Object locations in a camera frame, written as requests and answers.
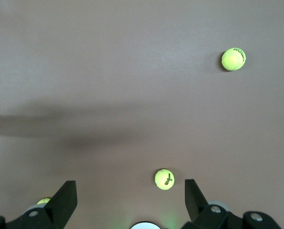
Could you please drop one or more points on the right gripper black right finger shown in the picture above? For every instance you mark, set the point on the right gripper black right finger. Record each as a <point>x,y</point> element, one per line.
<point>199,207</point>

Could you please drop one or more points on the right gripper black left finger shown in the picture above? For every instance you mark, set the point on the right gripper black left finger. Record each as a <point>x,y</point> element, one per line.
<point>61,202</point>

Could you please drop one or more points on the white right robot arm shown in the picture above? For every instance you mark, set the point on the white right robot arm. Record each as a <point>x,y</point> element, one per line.
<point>145,226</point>

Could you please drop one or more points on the yellow-green tennis ball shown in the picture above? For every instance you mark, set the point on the yellow-green tennis ball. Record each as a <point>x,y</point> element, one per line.
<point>43,201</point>
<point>233,59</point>
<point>164,179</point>

